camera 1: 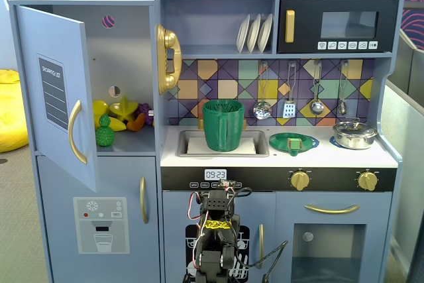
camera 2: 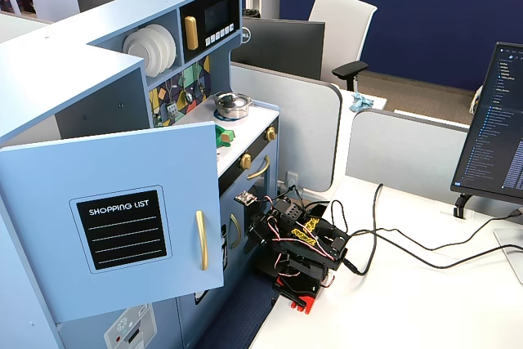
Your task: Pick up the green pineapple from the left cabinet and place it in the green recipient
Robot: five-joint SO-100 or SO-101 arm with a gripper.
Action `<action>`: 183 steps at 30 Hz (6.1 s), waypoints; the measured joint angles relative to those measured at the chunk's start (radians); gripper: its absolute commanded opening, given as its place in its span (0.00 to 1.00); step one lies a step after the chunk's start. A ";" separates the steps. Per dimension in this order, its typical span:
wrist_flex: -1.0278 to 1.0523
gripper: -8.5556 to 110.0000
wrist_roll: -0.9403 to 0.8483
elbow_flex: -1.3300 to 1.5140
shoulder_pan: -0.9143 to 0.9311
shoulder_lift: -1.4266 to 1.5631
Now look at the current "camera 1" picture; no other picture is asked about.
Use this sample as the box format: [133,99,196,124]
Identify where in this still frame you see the black toy microwave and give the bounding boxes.
[277,0,400,54]

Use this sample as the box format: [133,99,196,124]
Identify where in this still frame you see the steel pot lid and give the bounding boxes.
[333,117,377,135]

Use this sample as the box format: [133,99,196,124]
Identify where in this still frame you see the purple toy grapes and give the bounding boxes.
[137,103,154,122]

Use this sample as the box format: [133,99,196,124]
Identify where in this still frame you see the curved gold door handle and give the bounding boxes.
[68,99,88,165]

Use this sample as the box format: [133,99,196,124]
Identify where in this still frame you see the slim gold door handle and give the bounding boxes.
[258,223,265,269]

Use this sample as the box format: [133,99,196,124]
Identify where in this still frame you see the green ribbed plastic container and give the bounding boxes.
[201,99,246,152]

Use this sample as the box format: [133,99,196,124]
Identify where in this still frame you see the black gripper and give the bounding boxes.
[198,189,242,231]

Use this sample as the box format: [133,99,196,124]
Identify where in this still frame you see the white toy plate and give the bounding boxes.
[236,13,252,54]
[257,13,274,54]
[246,13,262,54]

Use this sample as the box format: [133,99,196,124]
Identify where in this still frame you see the blue door with shopping list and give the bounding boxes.
[15,4,99,194]

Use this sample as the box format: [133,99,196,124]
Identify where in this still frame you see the blue door with ice dispenser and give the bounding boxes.
[36,155,157,283]

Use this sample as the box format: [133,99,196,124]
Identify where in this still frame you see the yellow toy lemon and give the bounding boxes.
[92,99,111,120]

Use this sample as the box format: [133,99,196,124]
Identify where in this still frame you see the metal toy spoon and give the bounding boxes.
[337,60,348,115]

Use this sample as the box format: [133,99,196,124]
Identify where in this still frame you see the blue oven door with window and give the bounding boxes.
[275,192,395,283]

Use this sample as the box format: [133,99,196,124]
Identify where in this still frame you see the metal slotted skimmer spoon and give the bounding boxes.
[253,61,273,121]

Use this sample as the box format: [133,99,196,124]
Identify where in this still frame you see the gold microwave handle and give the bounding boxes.
[285,9,295,44]

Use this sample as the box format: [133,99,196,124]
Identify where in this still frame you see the gold toy telephone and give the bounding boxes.
[155,23,183,95]

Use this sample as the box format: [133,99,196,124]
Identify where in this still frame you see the steel toy cooking pot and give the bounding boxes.
[333,127,379,150]

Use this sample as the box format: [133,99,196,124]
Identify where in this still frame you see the gold stove knob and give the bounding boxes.
[290,169,311,192]
[356,170,378,193]

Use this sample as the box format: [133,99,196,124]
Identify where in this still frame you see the black loose cable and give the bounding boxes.
[231,239,289,283]

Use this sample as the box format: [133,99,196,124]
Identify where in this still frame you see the long gold oven handle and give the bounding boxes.
[303,203,361,215]

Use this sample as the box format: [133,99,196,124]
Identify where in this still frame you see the metal toy ladle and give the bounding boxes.
[309,60,325,115]

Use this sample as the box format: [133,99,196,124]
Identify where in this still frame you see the grey toy sink basin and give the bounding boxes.
[175,129,271,158]

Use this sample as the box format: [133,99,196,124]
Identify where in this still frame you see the metal slotted spatula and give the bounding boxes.
[282,60,297,119]

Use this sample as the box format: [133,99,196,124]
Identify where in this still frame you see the grey partition panel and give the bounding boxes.
[380,27,424,283]

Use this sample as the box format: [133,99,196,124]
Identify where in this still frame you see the yellow toy banana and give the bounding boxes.
[95,115,128,132]

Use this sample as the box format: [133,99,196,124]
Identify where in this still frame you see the straight gold door handle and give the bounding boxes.
[139,176,149,225]

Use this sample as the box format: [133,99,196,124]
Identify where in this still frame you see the yellow bean bag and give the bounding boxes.
[0,69,30,154]

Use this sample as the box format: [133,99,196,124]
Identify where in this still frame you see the green toy pineapple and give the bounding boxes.
[95,113,115,147]

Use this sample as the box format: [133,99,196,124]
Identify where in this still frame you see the small camera circuit board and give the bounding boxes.
[218,180,242,194]

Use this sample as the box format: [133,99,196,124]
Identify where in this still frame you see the orange toy fruit slice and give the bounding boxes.
[127,113,146,131]

